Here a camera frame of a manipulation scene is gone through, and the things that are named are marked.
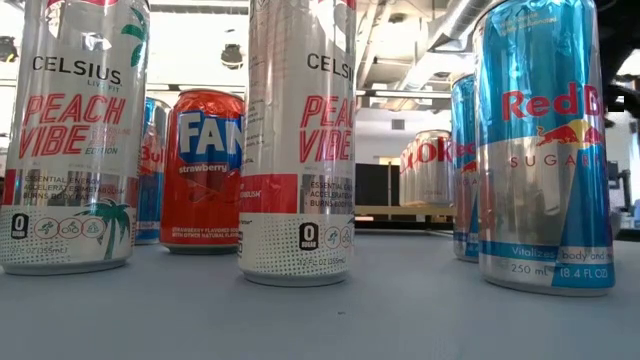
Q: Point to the silver Diet Coke can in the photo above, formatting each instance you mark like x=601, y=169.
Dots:
x=407, y=175
x=430, y=170

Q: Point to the red Fanta strawberry can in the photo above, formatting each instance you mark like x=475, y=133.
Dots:
x=202, y=170

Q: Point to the blue silver Red Bull can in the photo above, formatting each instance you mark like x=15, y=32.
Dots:
x=540, y=175
x=152, y=170
x=462, y=200

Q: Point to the black dome fixture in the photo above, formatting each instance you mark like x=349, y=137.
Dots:
x=232, y=56

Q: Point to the black desk stand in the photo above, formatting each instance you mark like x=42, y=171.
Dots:
x=622, y=182

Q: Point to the black hanging lamp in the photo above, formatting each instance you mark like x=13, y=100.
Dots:
x=7, y=48

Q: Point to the wooden shelf with black frame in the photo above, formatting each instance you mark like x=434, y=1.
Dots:
x=380, y=210

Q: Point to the silver ventilation duct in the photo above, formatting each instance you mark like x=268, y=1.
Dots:
x=450, y=27

